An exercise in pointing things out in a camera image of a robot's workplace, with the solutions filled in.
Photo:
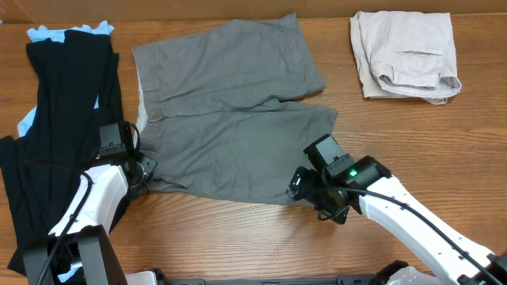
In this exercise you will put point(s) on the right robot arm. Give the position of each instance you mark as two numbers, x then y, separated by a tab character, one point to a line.
372	190

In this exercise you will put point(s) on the grey shorts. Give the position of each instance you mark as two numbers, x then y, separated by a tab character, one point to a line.
223	112

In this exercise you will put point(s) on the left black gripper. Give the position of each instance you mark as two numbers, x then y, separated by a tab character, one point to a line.
149	164

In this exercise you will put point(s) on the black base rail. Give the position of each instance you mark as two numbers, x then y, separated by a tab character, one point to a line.
396	273

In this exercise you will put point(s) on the folded beige shorts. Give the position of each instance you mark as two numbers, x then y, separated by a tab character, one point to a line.
402	54

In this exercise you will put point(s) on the black garment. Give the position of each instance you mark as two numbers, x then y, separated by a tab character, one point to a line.
59	138

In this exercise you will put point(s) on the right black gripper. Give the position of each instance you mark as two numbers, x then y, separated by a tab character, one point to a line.
311	180

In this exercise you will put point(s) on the light blue garment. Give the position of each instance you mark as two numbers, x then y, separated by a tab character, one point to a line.
59	33

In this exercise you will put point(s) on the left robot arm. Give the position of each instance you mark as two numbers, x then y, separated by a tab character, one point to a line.
77	249

